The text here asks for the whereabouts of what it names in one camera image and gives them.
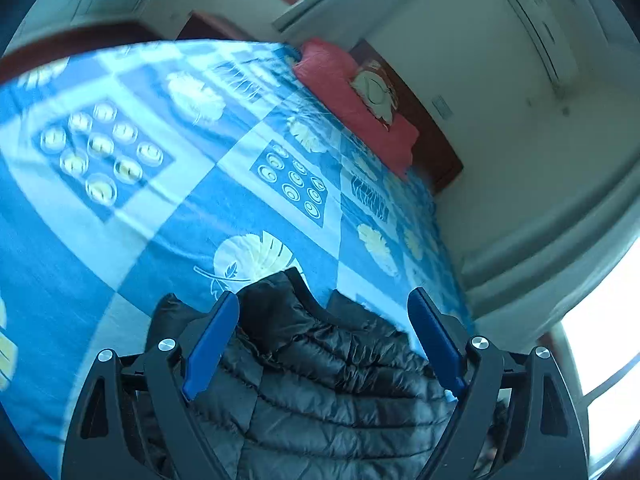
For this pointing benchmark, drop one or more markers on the dark wooden bed rail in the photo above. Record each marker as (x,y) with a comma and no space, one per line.
(75,45)

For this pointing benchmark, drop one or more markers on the white wall plate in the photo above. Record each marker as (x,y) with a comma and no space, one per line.
(442,107)

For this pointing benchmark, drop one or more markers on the white wall air conditioner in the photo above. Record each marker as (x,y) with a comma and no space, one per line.
(545,30)

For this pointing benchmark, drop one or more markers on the window with white frame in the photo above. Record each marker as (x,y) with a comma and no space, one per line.
(605,350)

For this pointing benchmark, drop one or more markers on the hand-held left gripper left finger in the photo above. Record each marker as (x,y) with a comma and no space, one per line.
(210,345)

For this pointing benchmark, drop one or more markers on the black quilted puffer jacket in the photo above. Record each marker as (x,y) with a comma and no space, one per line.
(325,390)

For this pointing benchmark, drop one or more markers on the white curtain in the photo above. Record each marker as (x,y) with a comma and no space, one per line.
(525,260)
(320,15)

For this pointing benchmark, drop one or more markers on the red pillow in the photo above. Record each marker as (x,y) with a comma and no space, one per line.
(330,80)

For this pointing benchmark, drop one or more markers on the dark wooden nightstand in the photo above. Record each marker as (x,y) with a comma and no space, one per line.
(220,27)

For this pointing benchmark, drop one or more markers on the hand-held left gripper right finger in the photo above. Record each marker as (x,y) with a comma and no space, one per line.
(435,340)

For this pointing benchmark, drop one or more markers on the blue patterned bed sheet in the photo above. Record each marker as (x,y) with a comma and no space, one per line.
(150,240)

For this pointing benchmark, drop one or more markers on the small printed cushion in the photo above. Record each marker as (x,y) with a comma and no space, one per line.
(372,92)

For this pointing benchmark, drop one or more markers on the dark wooden headboard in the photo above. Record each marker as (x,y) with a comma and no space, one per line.
(430,155)

